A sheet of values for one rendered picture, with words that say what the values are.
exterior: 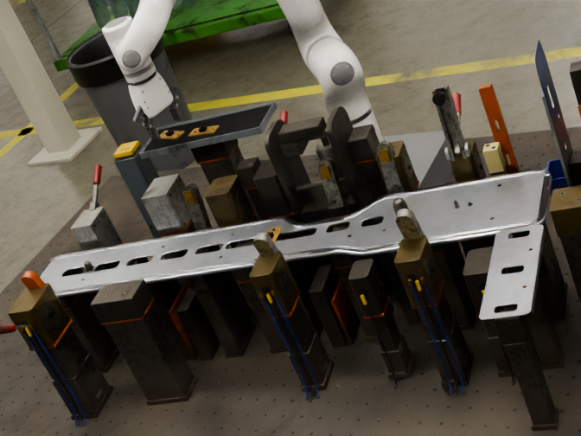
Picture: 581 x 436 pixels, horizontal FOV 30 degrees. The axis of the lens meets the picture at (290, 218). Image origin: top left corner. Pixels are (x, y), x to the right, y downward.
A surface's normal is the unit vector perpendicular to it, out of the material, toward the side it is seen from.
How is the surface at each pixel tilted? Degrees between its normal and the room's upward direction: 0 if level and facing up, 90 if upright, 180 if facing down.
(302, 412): 0
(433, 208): 0
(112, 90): 93
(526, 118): 0
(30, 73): 90
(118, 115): 93
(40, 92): 90
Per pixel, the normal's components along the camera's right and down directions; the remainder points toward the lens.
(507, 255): -0.36, -0.81
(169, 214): -0.26, 0.57
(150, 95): 0.65, 0.15
